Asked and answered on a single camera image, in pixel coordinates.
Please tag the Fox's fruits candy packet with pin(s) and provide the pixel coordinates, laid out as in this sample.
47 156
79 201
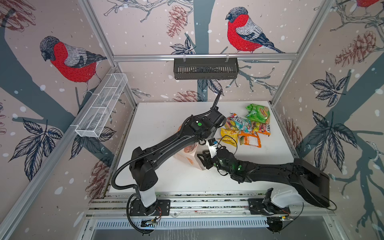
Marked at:
232 122

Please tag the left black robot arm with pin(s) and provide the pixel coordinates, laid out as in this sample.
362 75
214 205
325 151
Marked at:
145 162

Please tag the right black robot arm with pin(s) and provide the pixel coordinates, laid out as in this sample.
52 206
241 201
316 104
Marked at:
311 184

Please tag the yellow snack packet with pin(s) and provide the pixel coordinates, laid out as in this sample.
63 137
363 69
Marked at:
229 136

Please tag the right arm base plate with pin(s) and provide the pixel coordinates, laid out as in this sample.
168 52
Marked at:
259 207

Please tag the green snack packet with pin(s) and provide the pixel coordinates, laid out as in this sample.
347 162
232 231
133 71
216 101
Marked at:
258 113

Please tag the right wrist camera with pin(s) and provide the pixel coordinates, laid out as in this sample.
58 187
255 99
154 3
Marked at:
213 147

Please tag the black wall basket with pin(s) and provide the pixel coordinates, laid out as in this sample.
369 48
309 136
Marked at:
206 69

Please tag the printed paper bag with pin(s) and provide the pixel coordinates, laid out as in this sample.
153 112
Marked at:
188 156

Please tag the orange Fox's candy packet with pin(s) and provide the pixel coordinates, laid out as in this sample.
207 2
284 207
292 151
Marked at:
249 139

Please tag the teal snack packet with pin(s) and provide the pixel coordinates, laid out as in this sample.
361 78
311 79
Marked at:
246 125

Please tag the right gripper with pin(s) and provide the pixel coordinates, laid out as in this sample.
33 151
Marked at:
207 160

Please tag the white wire mesh basket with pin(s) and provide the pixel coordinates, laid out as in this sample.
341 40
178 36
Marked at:
99 112

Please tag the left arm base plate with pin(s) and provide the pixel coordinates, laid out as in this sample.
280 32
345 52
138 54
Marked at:
159 208

